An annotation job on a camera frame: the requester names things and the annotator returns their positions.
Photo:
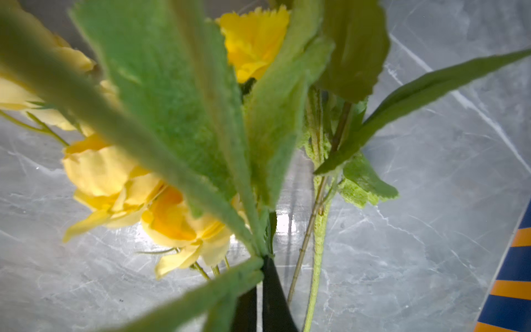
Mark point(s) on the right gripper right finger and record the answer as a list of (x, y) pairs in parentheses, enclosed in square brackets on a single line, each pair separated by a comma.
[(276, 316)]

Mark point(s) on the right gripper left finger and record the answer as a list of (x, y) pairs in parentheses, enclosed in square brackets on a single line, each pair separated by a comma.
[(245, 319)]

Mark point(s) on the background yellow poppy spray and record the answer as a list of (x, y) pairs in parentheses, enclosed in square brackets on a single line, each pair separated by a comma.
[(188, 123)]

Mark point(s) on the yellow rose spray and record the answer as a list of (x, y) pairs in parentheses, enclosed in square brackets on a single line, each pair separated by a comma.
[(44, 76)]

